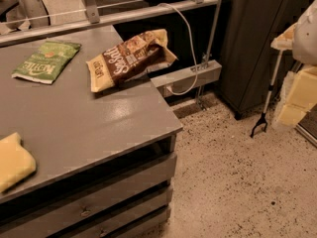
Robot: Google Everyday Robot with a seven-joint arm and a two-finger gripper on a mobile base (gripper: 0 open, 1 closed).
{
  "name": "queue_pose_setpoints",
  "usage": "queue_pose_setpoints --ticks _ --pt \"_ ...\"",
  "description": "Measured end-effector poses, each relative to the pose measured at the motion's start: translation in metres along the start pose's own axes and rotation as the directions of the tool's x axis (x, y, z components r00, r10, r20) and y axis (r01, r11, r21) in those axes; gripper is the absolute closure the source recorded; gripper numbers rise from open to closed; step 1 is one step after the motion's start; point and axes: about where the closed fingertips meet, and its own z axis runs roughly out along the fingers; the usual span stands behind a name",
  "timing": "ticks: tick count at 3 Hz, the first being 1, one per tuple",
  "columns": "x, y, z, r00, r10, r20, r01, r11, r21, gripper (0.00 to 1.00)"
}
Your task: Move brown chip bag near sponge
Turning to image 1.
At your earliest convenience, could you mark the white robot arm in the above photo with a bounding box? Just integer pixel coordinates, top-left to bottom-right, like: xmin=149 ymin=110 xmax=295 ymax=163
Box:
xmin=270 ymin=0 xmax=317 ymax=128

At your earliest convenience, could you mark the grey drawer unit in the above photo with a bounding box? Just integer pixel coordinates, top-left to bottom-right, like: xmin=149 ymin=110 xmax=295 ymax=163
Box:
xmin=0 ymin=138 xmax=177 ymax=238

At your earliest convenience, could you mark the green Kettle chip bag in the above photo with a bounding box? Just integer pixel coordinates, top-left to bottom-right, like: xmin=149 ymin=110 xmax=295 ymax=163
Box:
xmin=12 ymin=41 xmax=81 ymax=84

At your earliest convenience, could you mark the brown sea salt chip bag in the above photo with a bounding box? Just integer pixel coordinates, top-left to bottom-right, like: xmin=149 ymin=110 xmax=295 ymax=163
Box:
xmin=87 ymin=29 xmax=177 ymax=92

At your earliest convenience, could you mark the white cable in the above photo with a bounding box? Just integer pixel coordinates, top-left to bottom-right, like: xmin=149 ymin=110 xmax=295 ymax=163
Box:
xmin=158 ymin=2 xmax=200 ymax=96

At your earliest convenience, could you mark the black-tipped reacher grabber tool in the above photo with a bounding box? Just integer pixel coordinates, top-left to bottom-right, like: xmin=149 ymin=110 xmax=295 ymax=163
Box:
xmin=250 ymin=49 xmax=285 ymax=139

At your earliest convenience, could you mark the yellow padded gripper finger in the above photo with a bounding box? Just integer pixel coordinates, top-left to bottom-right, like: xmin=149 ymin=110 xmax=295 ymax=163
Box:
xmin=275 ymin=66 xmax=317 ymax=127
xmin=270 ymin=23 xmax=296 ymax=51

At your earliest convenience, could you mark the yellow sponge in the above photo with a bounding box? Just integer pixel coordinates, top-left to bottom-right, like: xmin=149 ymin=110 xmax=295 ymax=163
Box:
xmin=0 ymin=133 xmax=37 ymax=192

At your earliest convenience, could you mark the grey metal rail frame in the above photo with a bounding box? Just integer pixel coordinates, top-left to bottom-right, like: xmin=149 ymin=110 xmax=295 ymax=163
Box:
xmin=0 ymin=0 xmax=222 ymax=48

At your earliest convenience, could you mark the grey metal bracket beam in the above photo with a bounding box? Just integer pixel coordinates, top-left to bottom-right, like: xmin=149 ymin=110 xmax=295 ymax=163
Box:
xmin=152 ymin=60 xmax=222 ymax=89

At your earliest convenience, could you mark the dark grey cabinet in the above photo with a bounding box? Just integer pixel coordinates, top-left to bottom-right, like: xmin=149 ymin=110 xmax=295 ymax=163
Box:
xmin=218 ymin=0 xmax=314 ymax=120

